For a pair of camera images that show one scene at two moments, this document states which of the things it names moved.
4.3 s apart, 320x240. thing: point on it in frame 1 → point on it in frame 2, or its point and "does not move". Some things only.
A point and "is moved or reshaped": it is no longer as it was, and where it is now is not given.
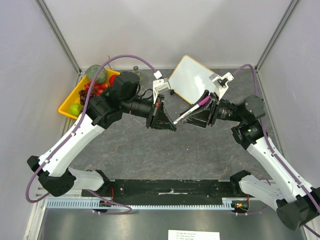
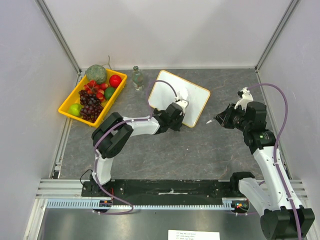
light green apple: (75, 109) does not move
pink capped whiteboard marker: (206, 99) is moved or reshaped
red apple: (111, 79) does not move
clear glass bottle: (137, 72) does not move
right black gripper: (212, 110) → (225, 117)
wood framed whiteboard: (191, 79) is moved or reshaped
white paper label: (191, 235) does not move
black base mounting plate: (168, 188) does not move
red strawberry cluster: (97, 88) does not move
